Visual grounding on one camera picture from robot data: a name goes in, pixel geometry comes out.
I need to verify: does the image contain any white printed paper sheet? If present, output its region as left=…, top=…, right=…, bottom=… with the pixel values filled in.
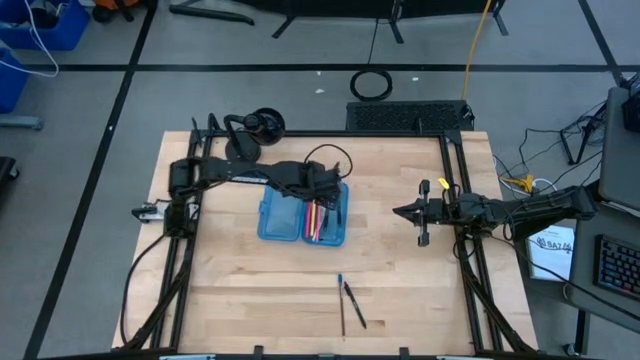
left=527, top=224, right=576, bottom=283

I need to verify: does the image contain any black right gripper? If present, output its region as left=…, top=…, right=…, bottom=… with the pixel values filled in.
left=392, top=178, right=495, bottom=248

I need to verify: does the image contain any blue plastic supply box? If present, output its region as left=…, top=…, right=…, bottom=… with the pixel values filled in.
left=256, top=180, right=350, bottom=248

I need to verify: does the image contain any black pen white script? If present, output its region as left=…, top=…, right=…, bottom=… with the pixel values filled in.
left=342, top=280, right=368, bottom=331

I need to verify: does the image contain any blue storage bin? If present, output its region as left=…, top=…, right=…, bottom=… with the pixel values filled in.
left=0, top=47, right=30, bottom=115
left=0, top=0, right=92, bottom=52

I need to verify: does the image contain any black power cable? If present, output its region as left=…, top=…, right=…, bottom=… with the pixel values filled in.
left=119, top=232, right=169, bottom=346

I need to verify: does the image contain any black backlit keyboard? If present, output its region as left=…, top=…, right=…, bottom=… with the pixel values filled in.
left=593, top=233, right=640, bottom=302

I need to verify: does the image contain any grey metal base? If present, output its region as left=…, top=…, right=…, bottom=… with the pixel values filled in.
left=0, top=115, right=44, bottom=132

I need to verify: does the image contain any black aluminium rig frame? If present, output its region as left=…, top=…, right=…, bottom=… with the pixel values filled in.
left=112, top=113, right=539, bottom=360

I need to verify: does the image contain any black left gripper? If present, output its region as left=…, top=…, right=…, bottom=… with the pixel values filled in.
left=298, top=160, right=349, bottom=211

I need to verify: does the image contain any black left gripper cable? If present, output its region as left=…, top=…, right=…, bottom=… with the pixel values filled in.
left=302, top=143, right=354, bottom=180

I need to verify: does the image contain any black perforated computer case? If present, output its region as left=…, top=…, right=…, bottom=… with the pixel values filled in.
left=344, top=99, right=476, bottom=133

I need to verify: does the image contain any grey desk top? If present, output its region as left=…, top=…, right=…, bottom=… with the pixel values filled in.
left=564, top=202, right=640, bottom=321
left=598, top=85, right=640, bottom=211

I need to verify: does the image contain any orange shop vacuum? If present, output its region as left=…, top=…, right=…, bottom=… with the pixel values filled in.
left=91, top=0, right=151, bottom=24

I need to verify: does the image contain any black desk lamp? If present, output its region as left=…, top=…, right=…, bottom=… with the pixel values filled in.
left=222, top=106, right=287, bottom=164

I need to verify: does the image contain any brown pencil blue eraser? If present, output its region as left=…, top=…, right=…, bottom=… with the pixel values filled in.
left=336, top=272, right=347, bottom=342

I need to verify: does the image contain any yellow hanging cable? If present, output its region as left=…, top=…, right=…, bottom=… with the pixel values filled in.
left=460, top=0, right=494, bottom=101

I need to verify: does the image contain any coiled black cable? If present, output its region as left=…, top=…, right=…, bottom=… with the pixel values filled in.
left=348, top=68, right=395, bottom=103

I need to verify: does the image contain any black silver side bracket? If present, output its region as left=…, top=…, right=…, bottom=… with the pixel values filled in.
left=130, top=201, right=168, bottom=224

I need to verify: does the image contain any pink pencil yellow eraser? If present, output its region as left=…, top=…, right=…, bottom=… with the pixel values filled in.
left=313, top=203, right=326, bottom=243

